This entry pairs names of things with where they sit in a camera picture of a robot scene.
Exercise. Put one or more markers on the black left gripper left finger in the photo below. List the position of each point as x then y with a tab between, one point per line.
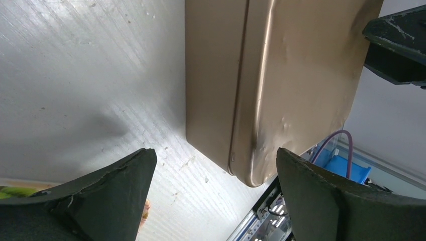
139	165

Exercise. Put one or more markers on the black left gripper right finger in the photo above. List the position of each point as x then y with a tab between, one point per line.
325	206

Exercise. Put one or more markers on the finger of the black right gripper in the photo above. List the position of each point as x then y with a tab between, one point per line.
397	47

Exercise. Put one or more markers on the gold box lid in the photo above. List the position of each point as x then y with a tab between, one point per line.
300	69

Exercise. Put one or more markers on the gold chocolate box with dividers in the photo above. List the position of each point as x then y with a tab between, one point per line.
214	33

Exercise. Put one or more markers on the floral rectangular tray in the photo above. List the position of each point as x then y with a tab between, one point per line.
20	191

